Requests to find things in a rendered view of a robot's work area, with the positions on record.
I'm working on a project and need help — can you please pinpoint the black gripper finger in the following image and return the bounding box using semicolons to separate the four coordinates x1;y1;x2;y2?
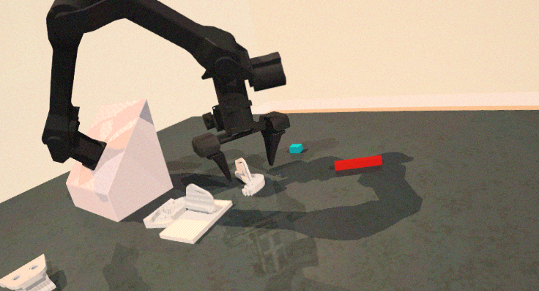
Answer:
261;130;285;166
206;150;231;182

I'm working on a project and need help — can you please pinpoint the red rectangular bar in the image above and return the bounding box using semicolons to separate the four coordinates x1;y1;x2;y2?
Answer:
335;155;382;170

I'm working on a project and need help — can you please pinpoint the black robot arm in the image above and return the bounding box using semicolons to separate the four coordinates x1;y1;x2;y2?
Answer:
42;0;286;170

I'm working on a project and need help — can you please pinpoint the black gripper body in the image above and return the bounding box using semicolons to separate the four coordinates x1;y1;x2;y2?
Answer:
192;94;290;158

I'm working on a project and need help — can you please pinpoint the small cyan block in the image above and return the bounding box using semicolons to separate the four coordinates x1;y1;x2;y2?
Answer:
289;144;303;153

